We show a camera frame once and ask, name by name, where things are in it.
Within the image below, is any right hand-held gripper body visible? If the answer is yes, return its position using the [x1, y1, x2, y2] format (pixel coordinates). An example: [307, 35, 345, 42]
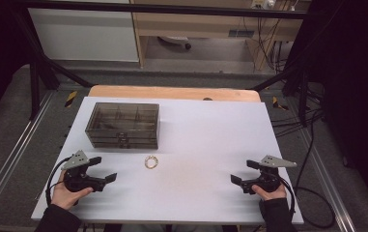
[241, 155, 297, 195]

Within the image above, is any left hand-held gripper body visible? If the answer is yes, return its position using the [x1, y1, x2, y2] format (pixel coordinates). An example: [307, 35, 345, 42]
[61, 150, 107, 193]

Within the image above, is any smoky transparent drawer box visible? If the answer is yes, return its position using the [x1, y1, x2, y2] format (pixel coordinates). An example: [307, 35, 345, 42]
[84, 101, 160, 150]

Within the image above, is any person's right hand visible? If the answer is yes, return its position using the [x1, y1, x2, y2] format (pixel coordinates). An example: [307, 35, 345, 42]
[251, 184, 287, 202]

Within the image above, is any person's left hand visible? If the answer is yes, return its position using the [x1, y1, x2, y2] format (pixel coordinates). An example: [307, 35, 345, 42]
[50, 170, 94, 211]

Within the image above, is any yellow black tape strip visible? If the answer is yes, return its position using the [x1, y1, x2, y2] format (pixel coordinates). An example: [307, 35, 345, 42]
[64, 90, 78, 109]
[271, 96, 290, 111]

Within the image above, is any black metal stand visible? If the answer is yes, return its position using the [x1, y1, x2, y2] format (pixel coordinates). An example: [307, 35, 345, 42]
[11, 9, 94, 121]
[252, 61, 311, 128]

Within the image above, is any wooden table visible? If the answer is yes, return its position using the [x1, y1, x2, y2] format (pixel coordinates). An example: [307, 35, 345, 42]
[88, 84, 262, 103]

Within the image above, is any white cabinet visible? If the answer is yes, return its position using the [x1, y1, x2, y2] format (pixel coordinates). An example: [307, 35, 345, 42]
[28, 0, 140, 63]

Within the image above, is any office chair base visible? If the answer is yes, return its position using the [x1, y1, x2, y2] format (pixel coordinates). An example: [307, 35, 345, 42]
[157, 36, 192, 51]

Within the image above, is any light wooden desk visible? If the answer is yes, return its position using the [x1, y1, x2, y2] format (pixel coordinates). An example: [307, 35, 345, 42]
[129, 0, 311, 71]

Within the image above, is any white power strip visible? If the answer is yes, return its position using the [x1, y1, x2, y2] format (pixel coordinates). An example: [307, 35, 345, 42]
[251, 0, 276, 10]

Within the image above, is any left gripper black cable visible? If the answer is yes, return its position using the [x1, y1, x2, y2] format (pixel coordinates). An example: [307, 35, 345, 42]
[44, 157, 72, 207]

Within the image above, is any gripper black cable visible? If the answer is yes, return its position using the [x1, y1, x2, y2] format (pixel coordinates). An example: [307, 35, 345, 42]
[44, 157, 72, 207]
[279, 177, 297, 223]

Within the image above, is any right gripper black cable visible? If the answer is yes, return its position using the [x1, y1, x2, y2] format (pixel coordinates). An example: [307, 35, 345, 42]
[279, 177, 297, 223]

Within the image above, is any aluminium floor rail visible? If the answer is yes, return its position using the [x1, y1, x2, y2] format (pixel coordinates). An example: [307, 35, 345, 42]
[0, 91, 56, 223]
[296, 125, 356, 232]

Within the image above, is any black floor cable bundle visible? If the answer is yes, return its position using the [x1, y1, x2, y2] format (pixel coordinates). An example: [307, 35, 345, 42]
[269, 107, 325, 138]

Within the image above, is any looped black floor cable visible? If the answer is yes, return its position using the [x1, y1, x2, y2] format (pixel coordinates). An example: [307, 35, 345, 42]
[293, 119, 336, 230]

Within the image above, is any hanging black cable bundle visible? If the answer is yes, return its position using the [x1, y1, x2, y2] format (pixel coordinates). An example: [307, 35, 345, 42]
[257, 15, 290, 73]

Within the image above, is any black horizontal frame bar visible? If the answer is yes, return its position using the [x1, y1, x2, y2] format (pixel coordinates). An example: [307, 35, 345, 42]
[20, 1, 308, 19]

